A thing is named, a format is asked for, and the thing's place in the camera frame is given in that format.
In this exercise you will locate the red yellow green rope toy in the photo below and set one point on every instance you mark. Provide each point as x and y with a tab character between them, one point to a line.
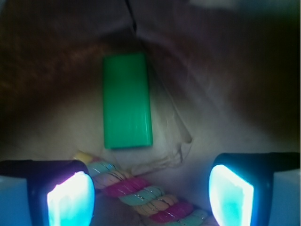
147	200

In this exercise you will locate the brown paper bag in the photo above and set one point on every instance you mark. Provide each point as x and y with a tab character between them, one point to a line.
224	77

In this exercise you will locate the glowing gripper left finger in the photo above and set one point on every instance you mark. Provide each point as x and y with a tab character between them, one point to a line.
45	193

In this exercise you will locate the green block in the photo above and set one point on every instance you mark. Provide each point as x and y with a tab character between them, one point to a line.
126	102

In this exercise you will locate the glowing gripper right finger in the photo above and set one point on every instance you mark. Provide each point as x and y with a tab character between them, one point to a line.
256	189

